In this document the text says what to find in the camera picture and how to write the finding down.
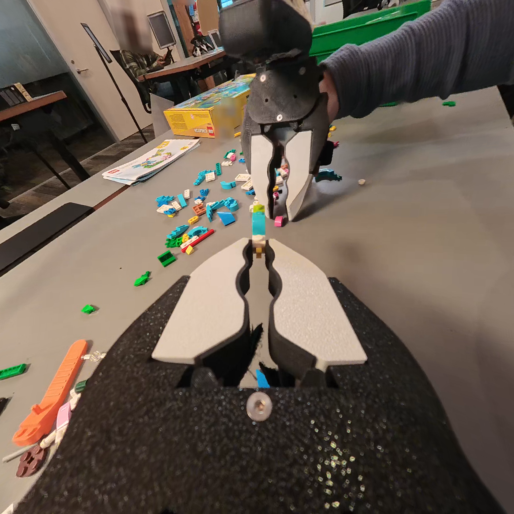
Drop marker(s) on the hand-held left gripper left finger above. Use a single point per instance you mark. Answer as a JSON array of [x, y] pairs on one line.
[[200, 313]]

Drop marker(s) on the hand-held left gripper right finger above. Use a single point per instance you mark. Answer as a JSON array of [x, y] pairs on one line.
[[313, 317]]

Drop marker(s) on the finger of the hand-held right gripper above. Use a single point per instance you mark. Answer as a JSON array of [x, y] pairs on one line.
[[301, 168], [261, 168]]

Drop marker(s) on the magenta lego brick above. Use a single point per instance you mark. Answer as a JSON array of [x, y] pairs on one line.
[[279, 221]]

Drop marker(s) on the small multicoloured lego build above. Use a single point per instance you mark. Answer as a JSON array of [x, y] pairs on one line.
[[258, 227]]

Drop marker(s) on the person's right forearm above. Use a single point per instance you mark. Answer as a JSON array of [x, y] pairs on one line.
[[421, 52]]

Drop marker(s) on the scatter of loose lego pieces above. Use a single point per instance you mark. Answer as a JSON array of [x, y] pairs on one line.
[[226, 219]]

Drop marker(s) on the large green lego piece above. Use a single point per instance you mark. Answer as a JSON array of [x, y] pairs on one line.
[[166, 259]]

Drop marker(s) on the green lego wedge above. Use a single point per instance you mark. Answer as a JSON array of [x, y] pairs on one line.
[[141, 280]]

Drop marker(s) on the blue lego piece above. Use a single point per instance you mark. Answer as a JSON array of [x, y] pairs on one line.
[[262, 379]]

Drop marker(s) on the yellow lego box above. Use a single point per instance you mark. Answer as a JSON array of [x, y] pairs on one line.
[[192, 122]]

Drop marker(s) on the green lego slope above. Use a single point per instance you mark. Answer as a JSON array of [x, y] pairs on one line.
[[88, 309]]

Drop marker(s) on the lego instruction booklet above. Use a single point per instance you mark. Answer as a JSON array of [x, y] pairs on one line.
[[148, 160]]

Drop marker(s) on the transparent curved lego piece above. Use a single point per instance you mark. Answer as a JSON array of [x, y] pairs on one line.
[[93, 356]]

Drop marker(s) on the dark green lego piece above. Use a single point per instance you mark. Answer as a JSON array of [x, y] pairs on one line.
[[80, 386]]

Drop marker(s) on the white lego clip piece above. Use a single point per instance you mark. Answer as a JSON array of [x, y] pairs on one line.
[[74, 396], [50, 439]]

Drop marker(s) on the pink lego piece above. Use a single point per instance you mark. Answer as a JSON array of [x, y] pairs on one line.
[[64, 417]]

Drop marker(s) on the green lego plate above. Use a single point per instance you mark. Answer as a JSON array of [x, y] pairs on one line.
[[12, 372]]

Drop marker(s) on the black lego piece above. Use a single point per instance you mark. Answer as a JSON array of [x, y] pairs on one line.
[[3, 405]]

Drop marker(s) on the brown round lego plate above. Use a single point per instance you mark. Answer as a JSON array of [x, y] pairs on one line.
[[31, 461]]

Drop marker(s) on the person's right hand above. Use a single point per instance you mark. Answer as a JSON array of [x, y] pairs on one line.
[[331, 100]]

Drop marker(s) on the green plastic bin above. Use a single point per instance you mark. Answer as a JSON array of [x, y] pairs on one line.
[[353, 36]]

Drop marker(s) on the wooden office desk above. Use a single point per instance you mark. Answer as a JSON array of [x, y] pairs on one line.
[[180, 66]]

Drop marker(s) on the brown cardboard sign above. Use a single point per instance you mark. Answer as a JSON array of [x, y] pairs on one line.
[[208, 16]]

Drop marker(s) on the white framed monitor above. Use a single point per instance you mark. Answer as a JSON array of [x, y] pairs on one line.
[[161, 30]]

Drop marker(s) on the black office chair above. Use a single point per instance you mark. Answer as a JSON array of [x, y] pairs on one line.
[[134, 90]]

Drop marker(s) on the orange brick separator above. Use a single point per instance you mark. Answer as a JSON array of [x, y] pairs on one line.
[[50, 393]]

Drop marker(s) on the black desk divider strip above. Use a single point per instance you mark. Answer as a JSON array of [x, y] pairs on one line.
[[40, 235]]

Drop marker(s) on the black tripod stand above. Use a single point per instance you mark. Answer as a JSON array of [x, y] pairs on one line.
[[96, 42]]

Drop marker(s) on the white door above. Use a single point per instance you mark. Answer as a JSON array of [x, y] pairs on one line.
[[80, 40]]

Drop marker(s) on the wooden side desk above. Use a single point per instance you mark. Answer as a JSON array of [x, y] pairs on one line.
[[48, 98]]

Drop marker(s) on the dark box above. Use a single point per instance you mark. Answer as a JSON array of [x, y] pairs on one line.
[[12, 96]]

